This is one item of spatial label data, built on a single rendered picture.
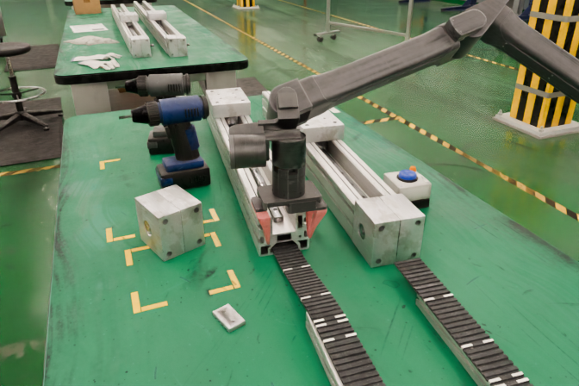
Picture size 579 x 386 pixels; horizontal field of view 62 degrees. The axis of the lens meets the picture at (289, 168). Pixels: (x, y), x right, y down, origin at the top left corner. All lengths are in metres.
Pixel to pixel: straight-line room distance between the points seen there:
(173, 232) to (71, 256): 0.21
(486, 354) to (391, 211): 0.30
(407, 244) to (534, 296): 0.22
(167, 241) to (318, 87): 0.39
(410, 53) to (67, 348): 0.73
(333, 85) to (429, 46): 0.20
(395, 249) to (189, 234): 0.39
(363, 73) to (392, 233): 0.29
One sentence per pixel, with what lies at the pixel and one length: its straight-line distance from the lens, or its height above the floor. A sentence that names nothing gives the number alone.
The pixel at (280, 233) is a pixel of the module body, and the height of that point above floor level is 0.82.
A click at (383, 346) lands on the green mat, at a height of 0.78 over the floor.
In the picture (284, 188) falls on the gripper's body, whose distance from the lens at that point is 0.80.
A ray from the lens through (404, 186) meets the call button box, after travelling 1.08.
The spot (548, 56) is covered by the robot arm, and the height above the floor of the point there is 1.13.
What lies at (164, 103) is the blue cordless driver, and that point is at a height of 0.99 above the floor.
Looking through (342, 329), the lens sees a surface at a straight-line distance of 0.74.
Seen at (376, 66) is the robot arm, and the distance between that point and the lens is 0.88.
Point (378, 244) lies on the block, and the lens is 0.89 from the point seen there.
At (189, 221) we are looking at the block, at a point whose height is 0.84.
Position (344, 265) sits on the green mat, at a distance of 0.91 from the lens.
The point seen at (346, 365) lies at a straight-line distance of 0.69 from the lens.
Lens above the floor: 1.32
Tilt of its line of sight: 25 degrees down
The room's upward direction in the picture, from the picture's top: straight up
